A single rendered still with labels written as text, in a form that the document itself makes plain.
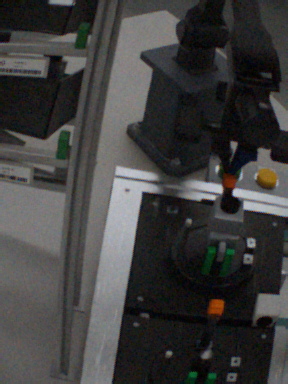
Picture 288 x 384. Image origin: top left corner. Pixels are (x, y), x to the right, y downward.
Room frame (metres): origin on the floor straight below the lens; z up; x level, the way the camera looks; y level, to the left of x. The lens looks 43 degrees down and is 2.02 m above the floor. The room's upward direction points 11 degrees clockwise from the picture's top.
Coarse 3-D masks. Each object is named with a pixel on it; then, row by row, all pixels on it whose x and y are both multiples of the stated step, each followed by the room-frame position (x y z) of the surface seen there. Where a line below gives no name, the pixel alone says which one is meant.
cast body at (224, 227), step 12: (216, 204) 1.02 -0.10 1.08; (228, 204) 1.01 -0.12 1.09; (240, 204) 1.02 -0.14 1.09; (216, 216) 0.99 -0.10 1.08; (228, 216) 1.00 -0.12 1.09; (240, 216) 1.00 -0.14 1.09; (216, 228) 0.99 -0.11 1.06; (228, 228) 0.99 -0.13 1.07; (240, 228) 0.99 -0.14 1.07; (216, 240) 0.98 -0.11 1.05; (228, 240) 0.98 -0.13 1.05
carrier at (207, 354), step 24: (120, 336) 0.83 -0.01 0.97; (144, 336) 0.84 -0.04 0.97; (168, 336) 0.85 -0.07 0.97; (192, 336) 0.85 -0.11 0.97; (216, 336) 0.86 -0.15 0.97; (240, 336) 0.86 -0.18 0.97; (264, 336) 0.86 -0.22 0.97; (120, 360) 0.78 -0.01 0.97; (144, 360) 0.79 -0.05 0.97; (168, 360) 0.73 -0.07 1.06; (192, 360) 0.78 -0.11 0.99; (216, 360) 0.79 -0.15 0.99; (240, 360) 0.81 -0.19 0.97; (264, 360) 0.81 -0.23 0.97
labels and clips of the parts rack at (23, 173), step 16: (0, 32) 0.80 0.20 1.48; (80, 32) 0.79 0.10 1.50; (80, 48) 0.79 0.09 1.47; (0, 64) 0.79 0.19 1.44; (16, 64) 0.79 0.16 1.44; (32, 64) 0.79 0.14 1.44; (48, 64) 0.79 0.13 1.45; (64, 144) 0.79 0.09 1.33; (0, 160) 0.79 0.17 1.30; (64, 160) 0.80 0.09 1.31; (0, 176) 0.79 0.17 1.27; (16, 176) 0.79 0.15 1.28; (32, 176) 0.79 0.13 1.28; (64, 192) 0.97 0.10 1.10
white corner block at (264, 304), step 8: (264, 296) 0.94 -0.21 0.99; (272, 296) 0.94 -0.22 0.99; (280, 296) 0.94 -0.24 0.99; (256, 304) 0.92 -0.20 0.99; (264, 304) 0.92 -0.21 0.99; (272, 304) 0.92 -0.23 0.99; (280, 304) 0.92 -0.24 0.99; (256, 312) 0.90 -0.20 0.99; (264, 312) 0.90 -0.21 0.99; (272, 312) 0.90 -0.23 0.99; (280, 312) 0.91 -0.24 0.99; (256, 320) 0.90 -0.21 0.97; (264, 320) 0.90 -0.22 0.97; (272, 320) 0.90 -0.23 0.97
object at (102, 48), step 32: (96, 32) 0.79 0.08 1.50; (96, 64) 0.80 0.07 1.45; (96, 96) 0.79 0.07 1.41; (96, 128) 0.96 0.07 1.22; (96, 160) 0.98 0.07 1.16; (64, 224) 0.79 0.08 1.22; (64, 256) 0.79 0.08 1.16; (64, 288) 0.80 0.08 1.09; (64, 320) 0.80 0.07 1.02; (64, 352) 0.79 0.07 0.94
